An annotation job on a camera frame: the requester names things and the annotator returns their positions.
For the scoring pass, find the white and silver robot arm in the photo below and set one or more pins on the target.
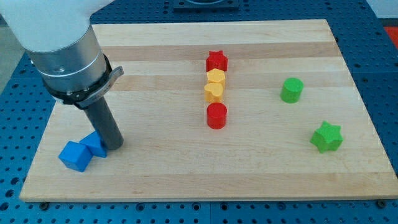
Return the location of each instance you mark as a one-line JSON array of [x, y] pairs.
[[61, 43]]

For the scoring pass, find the red cylinder block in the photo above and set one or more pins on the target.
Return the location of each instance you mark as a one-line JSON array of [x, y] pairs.
[[216, 114]]

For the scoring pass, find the yellow heart block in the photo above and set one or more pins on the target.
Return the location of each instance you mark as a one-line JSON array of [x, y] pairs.
[[213, 92]]

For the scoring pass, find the yellow hexagon block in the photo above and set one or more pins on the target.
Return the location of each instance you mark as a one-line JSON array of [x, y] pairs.
[[216, 76]]

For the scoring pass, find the red star block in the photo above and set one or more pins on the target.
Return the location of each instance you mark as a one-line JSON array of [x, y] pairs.
[[216, 59]]

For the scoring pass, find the wooden board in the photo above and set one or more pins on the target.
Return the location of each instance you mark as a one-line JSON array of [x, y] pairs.
[[262, 153]]

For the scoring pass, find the green cylinder block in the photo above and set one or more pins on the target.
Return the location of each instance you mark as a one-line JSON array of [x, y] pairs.
[[291, 90]]

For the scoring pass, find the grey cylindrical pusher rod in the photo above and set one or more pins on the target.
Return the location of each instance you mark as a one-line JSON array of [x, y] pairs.
[[101, 118]]

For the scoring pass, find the blue block behind rod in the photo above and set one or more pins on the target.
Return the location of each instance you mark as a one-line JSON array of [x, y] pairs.
[[95, 144]]

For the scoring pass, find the blue cube block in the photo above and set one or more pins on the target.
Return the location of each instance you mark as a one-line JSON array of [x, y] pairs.
[[75, 156]]

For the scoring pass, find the green star block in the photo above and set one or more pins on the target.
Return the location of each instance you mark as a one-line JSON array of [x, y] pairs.
[[327, 137]]

